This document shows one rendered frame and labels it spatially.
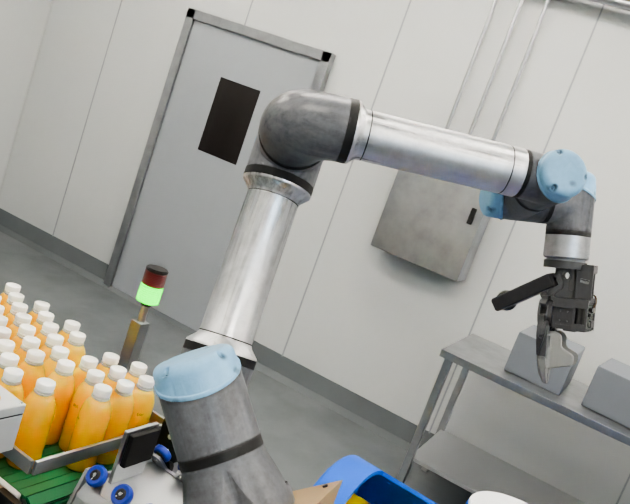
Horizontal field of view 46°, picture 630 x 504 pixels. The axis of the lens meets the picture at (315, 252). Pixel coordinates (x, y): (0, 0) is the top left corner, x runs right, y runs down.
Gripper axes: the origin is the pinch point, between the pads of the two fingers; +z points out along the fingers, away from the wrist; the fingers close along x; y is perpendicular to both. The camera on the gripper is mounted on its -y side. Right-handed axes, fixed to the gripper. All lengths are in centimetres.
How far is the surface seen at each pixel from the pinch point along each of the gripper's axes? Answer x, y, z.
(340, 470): -14.2, -29.6, 20.8
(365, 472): -10.8, -26.3, 21.0
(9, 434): -38, -88, 23
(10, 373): -31, -99, 14
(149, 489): -10, -78, 37
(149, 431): -11, -78, 25
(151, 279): 19, -110, -6
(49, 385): -26, -93, 16
